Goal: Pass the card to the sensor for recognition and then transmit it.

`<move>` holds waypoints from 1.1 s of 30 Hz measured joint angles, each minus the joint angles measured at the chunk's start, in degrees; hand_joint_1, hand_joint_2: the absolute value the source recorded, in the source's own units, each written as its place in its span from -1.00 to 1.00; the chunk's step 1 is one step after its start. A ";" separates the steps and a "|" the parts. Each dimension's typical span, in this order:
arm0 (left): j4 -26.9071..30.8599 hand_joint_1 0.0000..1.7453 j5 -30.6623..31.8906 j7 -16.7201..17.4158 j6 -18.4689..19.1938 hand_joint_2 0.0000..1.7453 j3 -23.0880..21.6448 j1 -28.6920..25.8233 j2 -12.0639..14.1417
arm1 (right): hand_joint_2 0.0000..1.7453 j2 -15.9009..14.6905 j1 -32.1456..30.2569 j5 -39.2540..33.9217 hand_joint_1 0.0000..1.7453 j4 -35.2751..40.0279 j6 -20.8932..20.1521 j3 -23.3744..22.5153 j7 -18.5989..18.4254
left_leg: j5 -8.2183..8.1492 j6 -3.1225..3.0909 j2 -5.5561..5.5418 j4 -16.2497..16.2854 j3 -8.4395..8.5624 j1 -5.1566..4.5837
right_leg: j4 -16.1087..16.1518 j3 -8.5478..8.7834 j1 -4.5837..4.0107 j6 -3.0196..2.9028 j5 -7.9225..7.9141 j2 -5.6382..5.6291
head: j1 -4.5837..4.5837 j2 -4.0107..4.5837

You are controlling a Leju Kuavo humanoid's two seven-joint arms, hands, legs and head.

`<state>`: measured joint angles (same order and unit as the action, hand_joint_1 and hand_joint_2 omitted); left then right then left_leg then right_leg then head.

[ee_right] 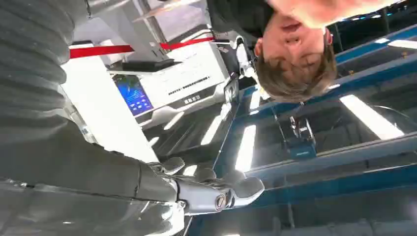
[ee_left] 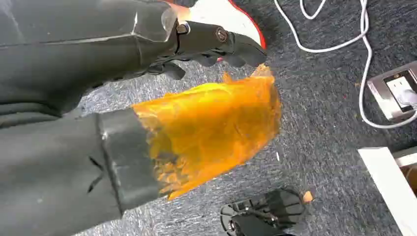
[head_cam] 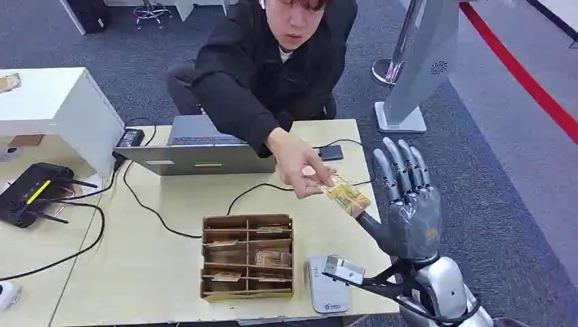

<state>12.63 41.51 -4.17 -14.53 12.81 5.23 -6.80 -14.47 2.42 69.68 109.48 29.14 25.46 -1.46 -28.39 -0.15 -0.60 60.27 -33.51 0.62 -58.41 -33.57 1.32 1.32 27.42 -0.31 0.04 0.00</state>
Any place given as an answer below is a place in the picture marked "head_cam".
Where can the person's hand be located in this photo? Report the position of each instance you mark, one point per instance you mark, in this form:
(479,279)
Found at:
(293,158)

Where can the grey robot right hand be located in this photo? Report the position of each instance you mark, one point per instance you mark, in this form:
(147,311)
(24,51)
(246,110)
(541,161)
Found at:
(413,221)

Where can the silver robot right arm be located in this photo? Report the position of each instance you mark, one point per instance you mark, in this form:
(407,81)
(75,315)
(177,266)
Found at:
(445,286)

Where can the small black square device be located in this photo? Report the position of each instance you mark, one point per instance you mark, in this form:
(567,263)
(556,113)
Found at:
(331,153)

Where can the pale card in slot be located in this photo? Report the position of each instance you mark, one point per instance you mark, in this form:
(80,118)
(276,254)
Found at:
(269,229)
(271,279)
(226,277)
(222,243)

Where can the person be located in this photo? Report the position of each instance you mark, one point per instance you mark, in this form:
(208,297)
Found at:
(253,72)

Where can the grey laptop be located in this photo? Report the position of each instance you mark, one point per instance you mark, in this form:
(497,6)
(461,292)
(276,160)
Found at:
(198,151)

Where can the brown card with print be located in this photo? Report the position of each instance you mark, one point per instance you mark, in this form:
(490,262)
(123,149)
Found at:
(272,258)

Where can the wooden card box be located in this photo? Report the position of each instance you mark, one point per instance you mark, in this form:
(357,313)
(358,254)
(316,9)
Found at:
(247,257)

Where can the white card reader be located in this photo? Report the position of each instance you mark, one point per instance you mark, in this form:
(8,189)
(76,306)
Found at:
(328,293)

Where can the grey standing kiosk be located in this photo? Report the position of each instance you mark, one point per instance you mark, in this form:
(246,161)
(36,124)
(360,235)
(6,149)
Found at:
(422,67)

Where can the black power adapter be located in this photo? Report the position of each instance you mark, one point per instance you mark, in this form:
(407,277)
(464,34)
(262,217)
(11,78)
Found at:
(130,137)

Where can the chrome chair base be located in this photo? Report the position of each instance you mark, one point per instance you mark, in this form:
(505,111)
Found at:
(152,11)

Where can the white cabinet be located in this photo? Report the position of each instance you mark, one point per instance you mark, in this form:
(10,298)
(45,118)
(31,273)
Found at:
(54,108)

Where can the black router with antennas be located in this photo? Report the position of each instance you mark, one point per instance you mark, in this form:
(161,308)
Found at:
(31,192)

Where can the brown cardboard piece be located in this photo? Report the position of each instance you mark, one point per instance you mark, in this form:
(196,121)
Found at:
(26,140)

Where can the white rounded device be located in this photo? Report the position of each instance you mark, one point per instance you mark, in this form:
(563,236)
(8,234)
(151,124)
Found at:
(8,295)

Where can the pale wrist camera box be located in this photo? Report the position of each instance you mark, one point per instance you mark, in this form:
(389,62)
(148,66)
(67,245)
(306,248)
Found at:
(344,269)

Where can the chrome stanchion post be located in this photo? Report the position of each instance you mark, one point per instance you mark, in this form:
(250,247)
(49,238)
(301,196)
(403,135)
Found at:
(392,63)

